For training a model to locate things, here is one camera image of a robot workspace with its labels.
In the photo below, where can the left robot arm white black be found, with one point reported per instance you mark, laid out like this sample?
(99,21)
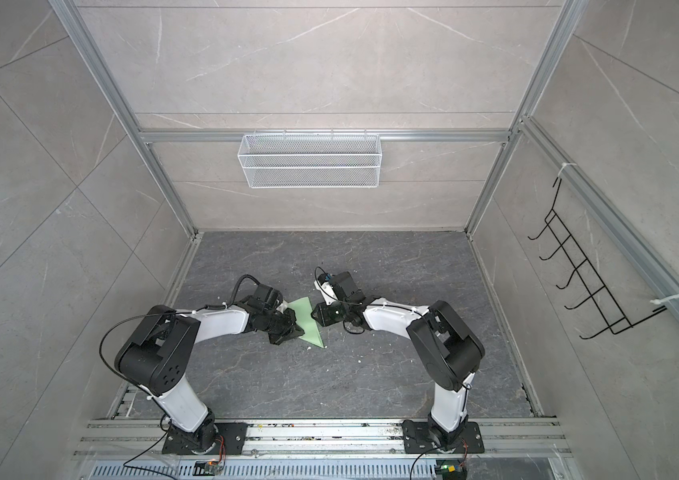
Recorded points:
(155,357)

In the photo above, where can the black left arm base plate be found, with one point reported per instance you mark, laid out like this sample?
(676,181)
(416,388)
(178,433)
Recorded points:
(208,439)

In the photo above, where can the black wire hook rack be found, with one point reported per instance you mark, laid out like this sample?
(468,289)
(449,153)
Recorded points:
(614,320)

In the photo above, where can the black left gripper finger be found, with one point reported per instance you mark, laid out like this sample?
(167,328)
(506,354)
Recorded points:
(287,321)
(281,337)

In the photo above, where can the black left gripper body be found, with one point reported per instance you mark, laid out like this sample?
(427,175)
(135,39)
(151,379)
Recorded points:
(271,326)

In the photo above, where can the aluminium frame rail front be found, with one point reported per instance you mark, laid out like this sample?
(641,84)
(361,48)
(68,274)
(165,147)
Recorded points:
(326,438)

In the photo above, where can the small circuit board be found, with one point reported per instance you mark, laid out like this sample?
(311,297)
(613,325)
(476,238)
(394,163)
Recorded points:
(208,468)
(451,470)

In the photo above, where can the white wire mesh basket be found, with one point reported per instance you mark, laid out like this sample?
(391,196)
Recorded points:
(316,160)

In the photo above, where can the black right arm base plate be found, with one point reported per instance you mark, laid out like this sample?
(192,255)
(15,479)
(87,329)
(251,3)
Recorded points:
(422,436)

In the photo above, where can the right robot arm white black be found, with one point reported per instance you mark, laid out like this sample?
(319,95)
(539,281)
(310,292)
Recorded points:
(447,347)

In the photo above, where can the right small circuit board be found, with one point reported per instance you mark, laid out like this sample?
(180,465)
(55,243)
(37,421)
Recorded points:
(451,470)

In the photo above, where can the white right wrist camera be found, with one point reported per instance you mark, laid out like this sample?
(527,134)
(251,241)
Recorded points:
(326,291)

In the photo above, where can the light green paper sheet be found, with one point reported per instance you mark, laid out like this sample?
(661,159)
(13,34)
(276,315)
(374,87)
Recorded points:
(303,309)

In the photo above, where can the left small circuit board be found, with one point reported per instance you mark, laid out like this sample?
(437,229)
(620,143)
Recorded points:
(208,468)

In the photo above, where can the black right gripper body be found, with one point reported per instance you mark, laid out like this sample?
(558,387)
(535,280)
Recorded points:
(335,313)

